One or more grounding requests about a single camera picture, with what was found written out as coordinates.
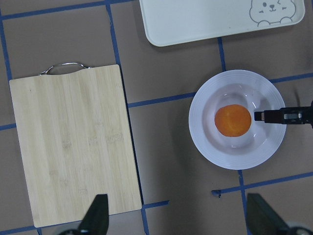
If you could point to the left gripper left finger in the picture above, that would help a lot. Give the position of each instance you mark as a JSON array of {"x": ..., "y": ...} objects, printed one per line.
[{"x": 96, "y": 220}]

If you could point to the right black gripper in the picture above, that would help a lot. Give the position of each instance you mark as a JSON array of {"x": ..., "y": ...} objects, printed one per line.
[{"x": 288, "y": 115}]

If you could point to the orange fruit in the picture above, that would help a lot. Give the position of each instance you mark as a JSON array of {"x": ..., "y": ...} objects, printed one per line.
[{"x": 233, "y": 120}]

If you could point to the white round plate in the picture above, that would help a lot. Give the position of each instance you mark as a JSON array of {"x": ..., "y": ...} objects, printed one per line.
[{"x": 250, "y": 90}]

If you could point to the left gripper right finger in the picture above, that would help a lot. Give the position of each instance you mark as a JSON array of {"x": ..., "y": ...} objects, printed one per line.
[{"x": 261, "y": 219}]

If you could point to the cream bear tray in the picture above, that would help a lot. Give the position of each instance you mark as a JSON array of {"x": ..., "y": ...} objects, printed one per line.
[{"x": 172, "y": 22}]

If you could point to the bamboo cutting board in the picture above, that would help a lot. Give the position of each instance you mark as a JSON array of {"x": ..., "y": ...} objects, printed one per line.
[{"x": 75, "y": 142}]

